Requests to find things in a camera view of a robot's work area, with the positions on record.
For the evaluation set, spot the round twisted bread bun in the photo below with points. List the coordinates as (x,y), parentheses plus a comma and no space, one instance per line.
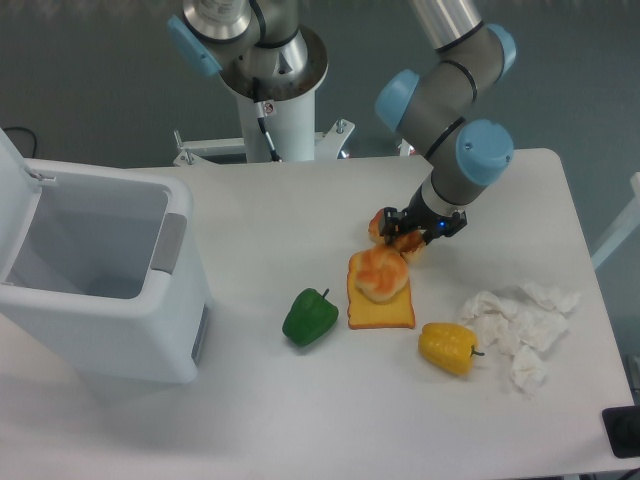
(379,272)

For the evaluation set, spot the oblong twisted bread roll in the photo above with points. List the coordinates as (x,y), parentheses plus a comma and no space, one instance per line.
(410,246)

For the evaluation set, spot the square toast bread slice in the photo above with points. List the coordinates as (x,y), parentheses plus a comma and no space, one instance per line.
(364,313)

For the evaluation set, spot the green bell pepper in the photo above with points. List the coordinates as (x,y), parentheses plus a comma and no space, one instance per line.
(310,317)

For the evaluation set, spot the white trash bin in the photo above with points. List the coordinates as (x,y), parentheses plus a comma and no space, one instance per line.
(109,276)

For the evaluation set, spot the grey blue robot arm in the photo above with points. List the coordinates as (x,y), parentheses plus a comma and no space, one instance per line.
(274,64)

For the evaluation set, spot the white frame at right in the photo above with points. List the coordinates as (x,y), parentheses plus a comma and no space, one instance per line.
(625,223)

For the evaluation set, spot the black device at edge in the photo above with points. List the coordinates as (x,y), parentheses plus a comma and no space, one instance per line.
(622,428)

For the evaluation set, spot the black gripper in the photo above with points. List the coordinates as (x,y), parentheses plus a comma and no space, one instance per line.
(418,216)

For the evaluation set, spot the yellow bell pepper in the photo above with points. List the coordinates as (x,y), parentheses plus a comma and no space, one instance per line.
(449,346)

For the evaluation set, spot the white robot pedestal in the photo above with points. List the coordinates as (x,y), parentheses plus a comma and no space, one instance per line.
(274,131)

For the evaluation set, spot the crumpled white tissue paper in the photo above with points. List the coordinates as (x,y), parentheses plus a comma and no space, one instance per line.
(522,322)

